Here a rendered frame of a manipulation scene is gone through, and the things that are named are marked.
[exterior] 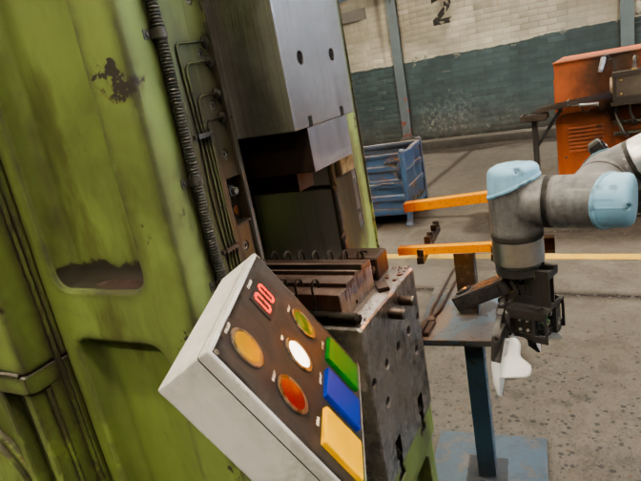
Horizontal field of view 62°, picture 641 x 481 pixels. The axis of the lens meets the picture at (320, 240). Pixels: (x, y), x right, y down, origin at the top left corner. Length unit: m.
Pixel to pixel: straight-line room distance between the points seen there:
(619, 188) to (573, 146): 3.98
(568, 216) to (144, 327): 0.81
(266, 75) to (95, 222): 0.47
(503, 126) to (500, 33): 1.36
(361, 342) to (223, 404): 0.64
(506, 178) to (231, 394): 0.47
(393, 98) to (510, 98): 1.89
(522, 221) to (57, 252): 0.96
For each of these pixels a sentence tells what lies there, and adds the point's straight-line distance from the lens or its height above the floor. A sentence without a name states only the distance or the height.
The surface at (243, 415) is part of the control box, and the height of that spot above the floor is 1.12.
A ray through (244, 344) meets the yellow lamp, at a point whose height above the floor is 1.17.
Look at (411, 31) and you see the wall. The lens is 9.22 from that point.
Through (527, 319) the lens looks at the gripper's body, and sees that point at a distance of 0.87.
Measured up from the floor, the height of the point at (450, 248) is 0.92.
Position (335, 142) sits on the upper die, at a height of 1.31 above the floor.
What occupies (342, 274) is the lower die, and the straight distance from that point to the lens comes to 1.32.
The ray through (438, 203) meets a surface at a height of 1.11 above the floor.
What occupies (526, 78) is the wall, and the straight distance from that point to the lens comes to 8.83.
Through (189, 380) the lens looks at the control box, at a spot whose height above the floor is 1.17.
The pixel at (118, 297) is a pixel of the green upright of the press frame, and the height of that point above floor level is 1.11.
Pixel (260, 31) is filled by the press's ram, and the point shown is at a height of 1.56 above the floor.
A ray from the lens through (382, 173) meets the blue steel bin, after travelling 5.10.
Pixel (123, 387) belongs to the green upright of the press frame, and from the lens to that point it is 1.41.
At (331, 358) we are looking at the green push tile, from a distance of 0.86.
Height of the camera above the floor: 1.45
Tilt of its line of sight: 17 degrees down
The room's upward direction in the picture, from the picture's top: 11 degrees counter-clockwise
